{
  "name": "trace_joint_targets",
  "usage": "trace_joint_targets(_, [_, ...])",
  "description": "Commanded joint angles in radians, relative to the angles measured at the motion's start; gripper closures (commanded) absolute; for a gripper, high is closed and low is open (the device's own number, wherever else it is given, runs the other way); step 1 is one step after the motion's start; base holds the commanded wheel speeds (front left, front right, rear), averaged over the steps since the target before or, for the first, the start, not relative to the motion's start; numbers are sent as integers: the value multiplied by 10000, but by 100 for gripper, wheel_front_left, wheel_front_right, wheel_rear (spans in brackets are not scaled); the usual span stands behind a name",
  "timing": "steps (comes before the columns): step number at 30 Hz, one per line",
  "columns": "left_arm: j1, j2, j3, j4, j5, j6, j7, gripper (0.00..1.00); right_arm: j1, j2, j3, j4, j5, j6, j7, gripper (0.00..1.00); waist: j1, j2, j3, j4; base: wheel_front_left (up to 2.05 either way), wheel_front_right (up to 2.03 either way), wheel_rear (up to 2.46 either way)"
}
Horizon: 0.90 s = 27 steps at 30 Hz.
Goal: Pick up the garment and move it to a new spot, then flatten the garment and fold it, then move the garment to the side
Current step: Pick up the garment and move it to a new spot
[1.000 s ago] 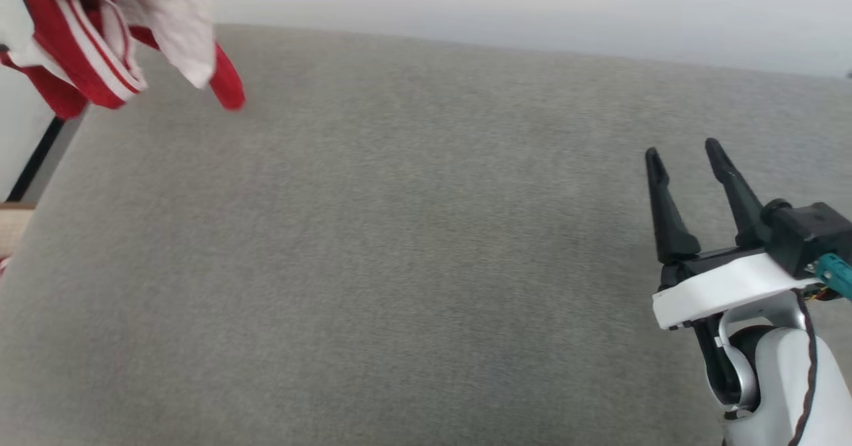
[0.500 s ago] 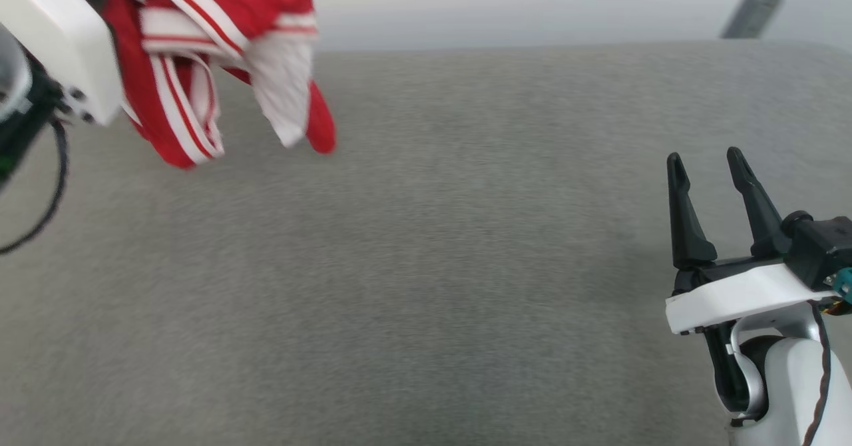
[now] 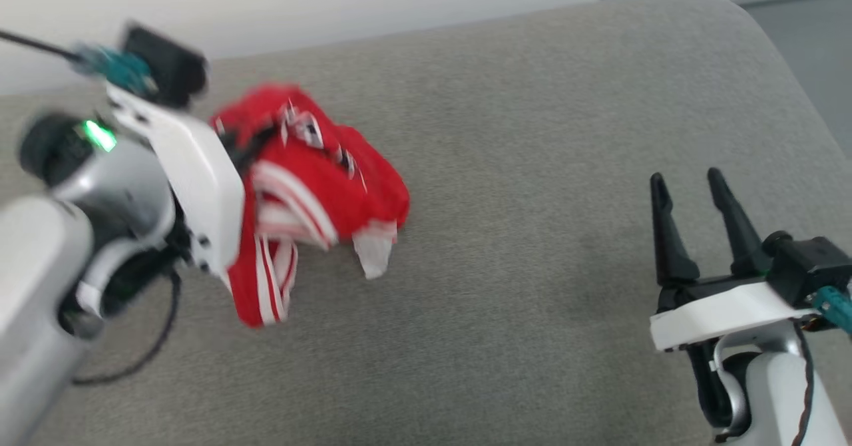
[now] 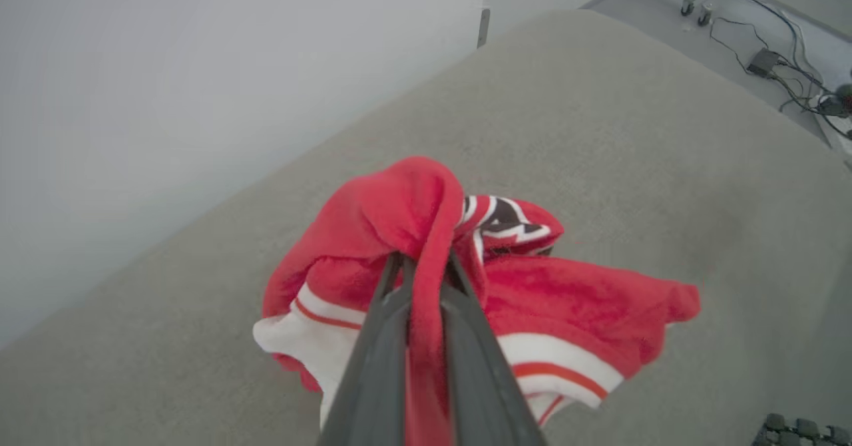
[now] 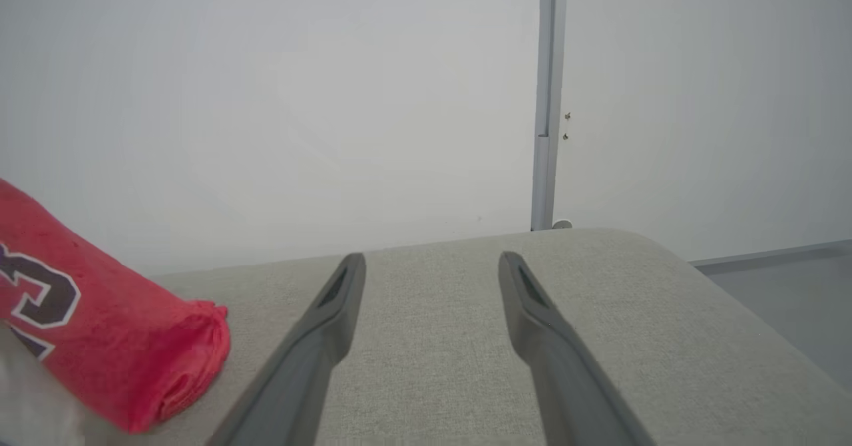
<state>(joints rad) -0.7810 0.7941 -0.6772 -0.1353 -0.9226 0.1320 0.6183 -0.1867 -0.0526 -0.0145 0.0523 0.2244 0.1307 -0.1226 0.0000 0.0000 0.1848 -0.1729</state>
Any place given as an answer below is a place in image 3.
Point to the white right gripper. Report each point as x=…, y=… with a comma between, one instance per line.
x=719, y=313

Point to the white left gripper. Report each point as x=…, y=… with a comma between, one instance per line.
x=200, y=180

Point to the red garment with white stripes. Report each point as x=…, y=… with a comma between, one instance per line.
x=313, y=173

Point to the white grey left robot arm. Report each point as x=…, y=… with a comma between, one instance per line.
x=33, y=286

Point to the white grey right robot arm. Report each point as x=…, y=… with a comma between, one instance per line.
x=779, y=393

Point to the grey fabric sofa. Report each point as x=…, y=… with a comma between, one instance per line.
x=519, y=200

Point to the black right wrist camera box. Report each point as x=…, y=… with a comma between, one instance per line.
x=812, y=263

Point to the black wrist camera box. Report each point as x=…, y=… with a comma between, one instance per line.
x=812, y=263
x=166, y=66

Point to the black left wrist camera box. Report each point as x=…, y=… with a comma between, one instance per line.
x=166, y=66

